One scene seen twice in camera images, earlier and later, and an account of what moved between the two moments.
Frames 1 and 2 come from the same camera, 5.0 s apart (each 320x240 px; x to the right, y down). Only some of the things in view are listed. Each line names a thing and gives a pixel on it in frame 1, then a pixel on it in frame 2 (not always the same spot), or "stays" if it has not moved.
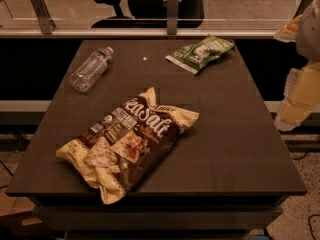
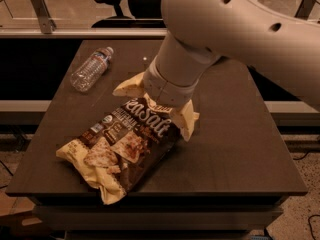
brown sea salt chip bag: (123, 150) stays
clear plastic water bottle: (90, 69) stays
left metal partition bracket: (46, 24) stays
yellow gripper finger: (289, 32) → (160, 90)
